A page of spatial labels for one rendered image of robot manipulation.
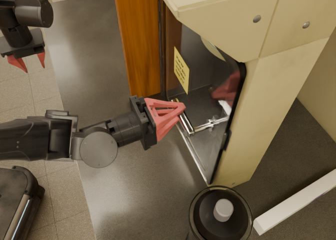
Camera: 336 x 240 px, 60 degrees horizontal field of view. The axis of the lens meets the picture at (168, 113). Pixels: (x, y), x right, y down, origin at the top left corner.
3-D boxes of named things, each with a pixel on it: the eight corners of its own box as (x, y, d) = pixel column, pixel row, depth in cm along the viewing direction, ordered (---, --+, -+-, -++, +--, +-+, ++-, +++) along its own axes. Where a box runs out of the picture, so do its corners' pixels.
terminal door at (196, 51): (165, 95, 87) (163, -40, 55) (211, 186, 70) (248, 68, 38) (162, 96, 87) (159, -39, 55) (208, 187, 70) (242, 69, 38)
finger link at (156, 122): (193, 111, 54) (145, 128, 51) (190, 132, 59) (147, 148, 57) (177, 85, 57) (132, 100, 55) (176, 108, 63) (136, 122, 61)
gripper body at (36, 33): (46, 48, 72) (35, 23, 66) (3, 59, 70) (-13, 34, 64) (42, 33, 76) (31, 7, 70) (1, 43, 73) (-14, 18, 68)
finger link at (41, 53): (54, 72, 79) (42, 45, 71) (27, 80, 77) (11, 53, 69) (50, 56, 82) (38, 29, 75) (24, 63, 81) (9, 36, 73)
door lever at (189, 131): (192, 98, 61) (193, 90, 59) (212, 133, 56) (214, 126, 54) (168, 105, 60) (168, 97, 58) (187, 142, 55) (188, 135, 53)
